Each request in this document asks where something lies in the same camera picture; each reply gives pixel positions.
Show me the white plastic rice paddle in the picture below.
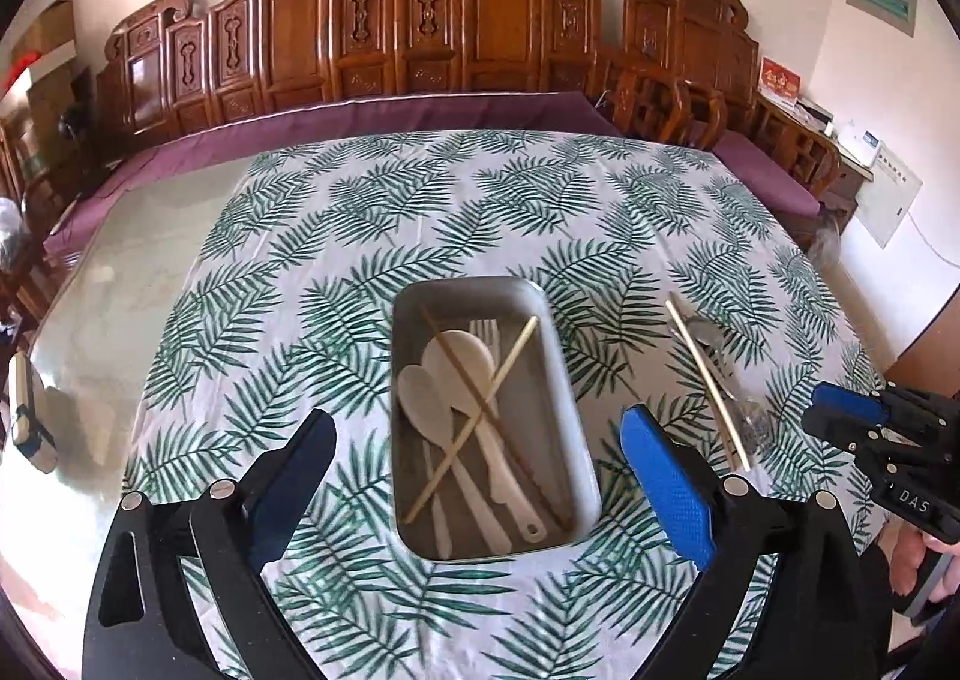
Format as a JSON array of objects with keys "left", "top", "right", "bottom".
[{"left": 422, "top": 330, "right": 550, "bottom": 544}]

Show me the white plastic soup spoon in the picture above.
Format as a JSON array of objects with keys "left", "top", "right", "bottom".
[{"left": 396, "top": 365, "right": 515, "bottom": 555}]

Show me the white plastic utensil handle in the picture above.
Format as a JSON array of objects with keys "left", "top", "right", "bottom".
[{"left": 429, "top": 440, "right": 455, "bottom": 562}]

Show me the purple sofa cushion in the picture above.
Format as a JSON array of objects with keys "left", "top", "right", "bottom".
[{"left": 41, "top": 90, "right": 616, "bottom": 257}]

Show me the white plastic fork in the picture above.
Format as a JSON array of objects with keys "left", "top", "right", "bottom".
[{"left": 469, "top": 318, "right": 502, "bottom": 366}]

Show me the red standing card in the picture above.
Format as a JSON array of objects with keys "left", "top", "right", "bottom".
[{"left": 759, "top": 56, "right": 802, "bottom": 107}]

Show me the leaf print tablecloth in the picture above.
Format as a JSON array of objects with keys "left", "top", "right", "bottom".
[{"left": 124, "top": 129, "right": 890, "bottom": 680}]

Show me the carved wooden sofa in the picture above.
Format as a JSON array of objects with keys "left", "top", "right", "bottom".
[{"left": 94, "top": 0, "right": 623, "bottom": 145}]

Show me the white blue handheld device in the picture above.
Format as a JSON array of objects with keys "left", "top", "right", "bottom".
[{"left": 7, "top": 354, "right": 59, "bottom": 473}]

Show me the dark brown chopstick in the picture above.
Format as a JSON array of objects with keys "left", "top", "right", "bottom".
[{"left": 420, "top": 305, "right": 575, "bottom": 529}]

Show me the person's right hand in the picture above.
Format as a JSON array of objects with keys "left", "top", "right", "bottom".
[{"left": 889, "top": 527, "right": 960, "bottom": 615}]

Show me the purple armchair cushion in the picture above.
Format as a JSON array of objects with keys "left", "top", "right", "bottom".
[{"left": 709, "top": 129, "right": 818, "bottom": 216}]

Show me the brown cardboard box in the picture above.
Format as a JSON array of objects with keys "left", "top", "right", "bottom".
[{"left": 11, "top": 0, "right": 76, "bottom": 70}]

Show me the black standing fan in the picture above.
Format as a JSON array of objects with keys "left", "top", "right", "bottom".
[{"left": 60, "top": 69, "right": 98, "bottom": 149}]

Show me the clear plastic spoon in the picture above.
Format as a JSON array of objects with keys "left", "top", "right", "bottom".
[{"left": 686, "top": 318, "right": 773, "bottom": 441}]

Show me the white router box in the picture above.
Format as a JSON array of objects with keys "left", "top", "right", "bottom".
[{"left": 836, "top": 125, "right": 878, "bottom": 166}]

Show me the carved wooden armchair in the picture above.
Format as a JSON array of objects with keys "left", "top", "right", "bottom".
[{"left": 600, "top": 0, "right": 841, "bottom": 216}]

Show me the white wall panel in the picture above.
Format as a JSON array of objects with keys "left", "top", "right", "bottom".
[{"left": 855, "top": 144, "right": 923, "bottom": 248}]

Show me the grey metal tray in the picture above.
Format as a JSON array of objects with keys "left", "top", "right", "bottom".
[{"left": 391, "top": 276, "right": 603, "bottom": 563}]

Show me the crumpled clear plastic bag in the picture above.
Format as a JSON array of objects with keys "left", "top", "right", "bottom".
[{"left": 0, "top": 196, "right": 31, "bottom": 254}]

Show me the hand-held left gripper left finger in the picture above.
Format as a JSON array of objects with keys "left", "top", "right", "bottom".
[{"left": 81, "top": 408, "right": 338, "bottom": 680}]

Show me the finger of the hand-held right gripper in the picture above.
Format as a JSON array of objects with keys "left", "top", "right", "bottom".
[
  {"left": 801, "top": 408, "right": 876, "bottom": 458},
  {"left": 812, "top": 382, "right": 893, "bottom": 428}
]

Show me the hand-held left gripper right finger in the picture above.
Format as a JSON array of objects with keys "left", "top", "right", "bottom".
[{"left": 619, "top": 404, "right": 887, "bottom": 680}]

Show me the pale wooden chopstick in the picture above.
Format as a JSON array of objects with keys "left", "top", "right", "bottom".
[
  {"left": 670, "top": 296, "right": 752, "bottom": 470},
  {"left": 664, "top": 297, "right": 743, "bottom": 473},
  {"left": 403, "top": 315, "right": 541, "bottom": 525}
]

